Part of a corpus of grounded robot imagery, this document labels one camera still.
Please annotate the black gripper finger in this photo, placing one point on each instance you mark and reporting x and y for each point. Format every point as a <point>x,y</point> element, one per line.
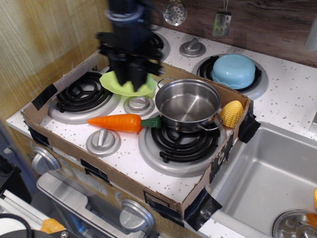
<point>137,74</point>
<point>119,64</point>

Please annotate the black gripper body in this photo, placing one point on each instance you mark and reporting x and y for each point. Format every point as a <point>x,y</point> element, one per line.
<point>132,38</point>

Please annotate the green toy broccoli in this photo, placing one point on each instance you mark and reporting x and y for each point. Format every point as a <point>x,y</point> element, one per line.
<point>149,84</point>

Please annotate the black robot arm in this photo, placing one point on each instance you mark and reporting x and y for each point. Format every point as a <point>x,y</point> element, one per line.
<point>129,10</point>

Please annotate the light green plastic plate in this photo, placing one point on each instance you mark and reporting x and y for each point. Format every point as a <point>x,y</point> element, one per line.
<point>109,81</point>

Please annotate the back left black burner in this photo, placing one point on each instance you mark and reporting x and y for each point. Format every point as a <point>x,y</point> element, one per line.
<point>161,43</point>

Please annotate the silver knob middle stovetop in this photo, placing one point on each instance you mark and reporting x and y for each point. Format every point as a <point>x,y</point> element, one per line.
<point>140,105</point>

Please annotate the silver knob stovetop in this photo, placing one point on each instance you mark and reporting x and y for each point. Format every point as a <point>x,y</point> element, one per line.
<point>192,49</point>
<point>103,142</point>
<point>140,105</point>

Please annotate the front left black burner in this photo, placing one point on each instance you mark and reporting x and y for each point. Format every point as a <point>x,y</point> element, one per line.
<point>82,100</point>

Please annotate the orange toy carrot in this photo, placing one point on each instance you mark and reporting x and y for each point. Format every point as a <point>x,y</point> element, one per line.
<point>131,123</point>

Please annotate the hanging metal strainer ladle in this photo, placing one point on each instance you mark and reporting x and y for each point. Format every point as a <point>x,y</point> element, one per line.
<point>175,12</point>

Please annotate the silver knob back stovetop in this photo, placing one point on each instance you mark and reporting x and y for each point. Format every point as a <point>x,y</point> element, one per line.
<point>192,49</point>

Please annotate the stainless steel pot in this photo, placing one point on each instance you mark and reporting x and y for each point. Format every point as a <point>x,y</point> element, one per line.
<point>189,105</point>

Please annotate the silver knob front stovetop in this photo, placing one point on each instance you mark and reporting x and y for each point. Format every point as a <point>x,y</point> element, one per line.
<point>103,142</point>

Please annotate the front right black burner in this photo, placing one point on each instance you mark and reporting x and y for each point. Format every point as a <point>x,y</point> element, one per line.
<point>180,154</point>

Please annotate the hanging metal spatula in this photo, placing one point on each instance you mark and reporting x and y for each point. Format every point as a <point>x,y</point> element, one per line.
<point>222,21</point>

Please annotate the light blue plastic bowl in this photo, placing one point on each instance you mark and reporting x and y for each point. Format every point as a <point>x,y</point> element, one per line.
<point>234,70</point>

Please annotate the yellow toy corn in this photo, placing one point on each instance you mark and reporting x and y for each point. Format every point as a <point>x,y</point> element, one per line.
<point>231,113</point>

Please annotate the cardboard fence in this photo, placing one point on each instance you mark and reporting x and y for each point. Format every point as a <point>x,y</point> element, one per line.
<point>177,203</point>

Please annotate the silver oven knob left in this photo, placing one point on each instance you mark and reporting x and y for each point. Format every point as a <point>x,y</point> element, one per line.
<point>43,161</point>

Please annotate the silver oven knob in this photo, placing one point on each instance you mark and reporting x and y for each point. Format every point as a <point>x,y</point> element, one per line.
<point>43,161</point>
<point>134,217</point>

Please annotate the silver oven knob right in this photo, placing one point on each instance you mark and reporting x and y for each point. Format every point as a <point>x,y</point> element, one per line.
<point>134,217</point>

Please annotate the silver sink basin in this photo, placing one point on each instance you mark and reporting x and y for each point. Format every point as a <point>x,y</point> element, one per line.
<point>276,171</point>

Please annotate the orange object bottom left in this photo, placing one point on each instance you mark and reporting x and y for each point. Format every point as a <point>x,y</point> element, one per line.
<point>50,226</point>

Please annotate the sink drain strainer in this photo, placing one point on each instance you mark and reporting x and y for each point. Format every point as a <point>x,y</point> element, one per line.
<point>293,224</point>

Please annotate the orange toy in sink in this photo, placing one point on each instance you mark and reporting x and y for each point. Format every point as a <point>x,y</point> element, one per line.
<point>312,218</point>

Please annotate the silver oven door handle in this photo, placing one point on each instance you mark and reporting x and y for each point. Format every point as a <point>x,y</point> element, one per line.
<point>85,214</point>

